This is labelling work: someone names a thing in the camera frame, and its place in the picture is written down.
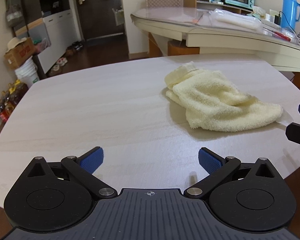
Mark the dark brown door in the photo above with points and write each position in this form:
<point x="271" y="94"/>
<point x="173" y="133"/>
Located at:
<point x="97" y="10"/>

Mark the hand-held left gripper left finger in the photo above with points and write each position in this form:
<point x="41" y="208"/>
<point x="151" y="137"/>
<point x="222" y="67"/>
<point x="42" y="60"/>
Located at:
<point x="92" y="158"/>

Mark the clear plastic bag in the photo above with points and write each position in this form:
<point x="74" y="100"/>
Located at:
<point x="235" y="20"/>

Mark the pale yellow towel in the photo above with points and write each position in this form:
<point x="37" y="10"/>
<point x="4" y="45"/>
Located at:
<point x="215" y="100"/>

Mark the straw hat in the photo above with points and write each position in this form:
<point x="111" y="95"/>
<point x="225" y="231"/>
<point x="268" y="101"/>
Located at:
<point x="13" y="43"/>

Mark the grey lower cabinet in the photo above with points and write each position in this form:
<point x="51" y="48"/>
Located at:
<point x="37" y="33"/>

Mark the blue thermos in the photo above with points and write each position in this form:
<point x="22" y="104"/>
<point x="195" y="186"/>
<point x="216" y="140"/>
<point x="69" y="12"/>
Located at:
<point x="290" y="10"/>

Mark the wooden tabletop shelf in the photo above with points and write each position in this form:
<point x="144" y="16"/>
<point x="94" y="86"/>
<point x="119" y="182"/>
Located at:
<point x="215" y="4"/>

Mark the cream dining table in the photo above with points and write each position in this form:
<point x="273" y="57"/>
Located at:
<point x="215" y="38"/>

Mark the cardboard box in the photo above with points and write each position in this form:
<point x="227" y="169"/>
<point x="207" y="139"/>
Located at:
<point x="20" y="53"/>

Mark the white cabinet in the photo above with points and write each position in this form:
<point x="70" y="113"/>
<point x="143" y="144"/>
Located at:
<point x="57" y="30"/>

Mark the row of shoes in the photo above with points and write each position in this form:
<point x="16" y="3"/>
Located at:
<point x="61" y="62"/>

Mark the black power adapter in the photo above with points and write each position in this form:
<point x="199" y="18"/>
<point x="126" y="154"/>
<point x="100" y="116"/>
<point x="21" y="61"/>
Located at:
<point x="277" y="20"/>

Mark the white plastic bucket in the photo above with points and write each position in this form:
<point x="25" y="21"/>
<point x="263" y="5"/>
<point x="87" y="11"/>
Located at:
<point x="30" y="76"/>

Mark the grey hanging bag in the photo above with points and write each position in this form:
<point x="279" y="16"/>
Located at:
<point x="13" y="15"/>

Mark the group of cooking oil bottles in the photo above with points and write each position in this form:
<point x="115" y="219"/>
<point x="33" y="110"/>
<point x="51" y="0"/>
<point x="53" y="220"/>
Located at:
<point x="12" y="97"/>

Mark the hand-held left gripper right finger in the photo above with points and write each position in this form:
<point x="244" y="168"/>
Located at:
<point x="210" y="160"/>

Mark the white wall box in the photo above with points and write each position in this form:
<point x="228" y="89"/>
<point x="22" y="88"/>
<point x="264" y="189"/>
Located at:
<point x="118" y="17"/>

